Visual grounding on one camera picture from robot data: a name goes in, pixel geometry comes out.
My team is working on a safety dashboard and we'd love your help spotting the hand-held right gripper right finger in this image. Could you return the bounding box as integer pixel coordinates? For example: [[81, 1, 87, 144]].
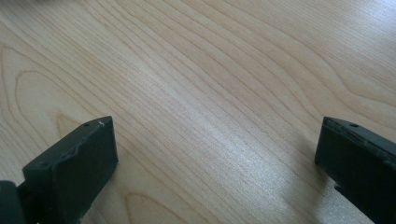
[[314, 116, 396, 224]]

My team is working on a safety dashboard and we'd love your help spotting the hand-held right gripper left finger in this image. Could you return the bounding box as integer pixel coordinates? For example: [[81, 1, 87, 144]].
[[17, 116, 120, 224]]

